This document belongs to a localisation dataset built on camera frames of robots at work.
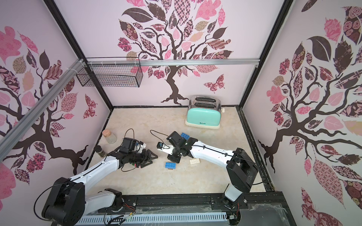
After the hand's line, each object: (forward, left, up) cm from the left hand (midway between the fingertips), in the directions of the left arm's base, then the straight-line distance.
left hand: (156, 161), depth 82 cm
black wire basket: (+53, +23, +28) cm, 64 cm away
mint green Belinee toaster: (+33, -31, +8) cm, 46 cm away
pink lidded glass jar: (+17, +33, 0) cm, 37 cm away
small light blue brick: (-1, -8, -4) cm, 9 cm away
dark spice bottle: (+15, +46, -12) cm, 50 cm away
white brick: (+2, -23, -5) cm, 24 cm away
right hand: (+4, -9, +3) cm, 10 cm away
